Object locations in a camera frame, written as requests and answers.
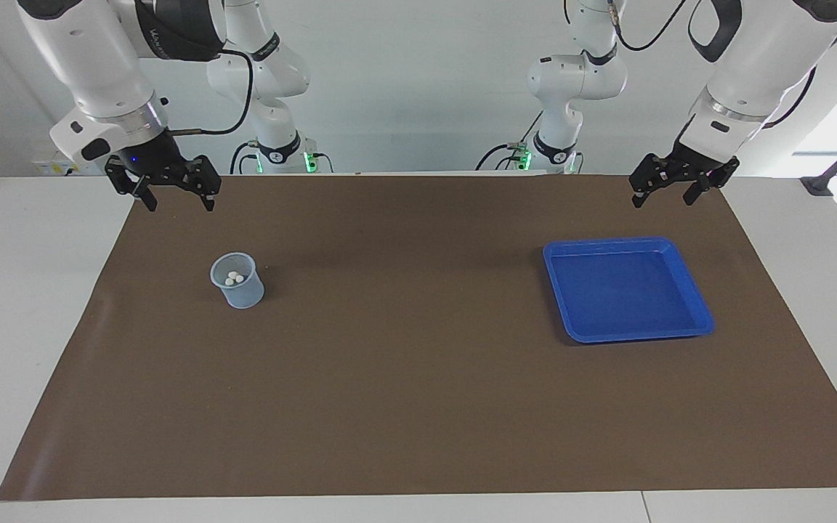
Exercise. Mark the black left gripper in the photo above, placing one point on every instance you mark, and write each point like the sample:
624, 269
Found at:
698, 161

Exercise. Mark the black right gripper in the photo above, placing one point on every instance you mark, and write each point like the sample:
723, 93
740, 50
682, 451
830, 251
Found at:
153, 156

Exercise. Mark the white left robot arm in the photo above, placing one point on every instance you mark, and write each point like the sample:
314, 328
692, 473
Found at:
760, 58

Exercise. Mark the blue plastic tray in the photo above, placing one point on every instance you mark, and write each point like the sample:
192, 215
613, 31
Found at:
629, 290

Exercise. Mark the translucent plastic cup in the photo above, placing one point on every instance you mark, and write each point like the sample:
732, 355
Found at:
240, 296

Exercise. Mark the brown table mat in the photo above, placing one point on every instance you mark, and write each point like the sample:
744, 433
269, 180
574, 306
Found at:
418, 399

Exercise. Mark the white wall socket box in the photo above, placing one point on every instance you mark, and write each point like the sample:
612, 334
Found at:
55, 167

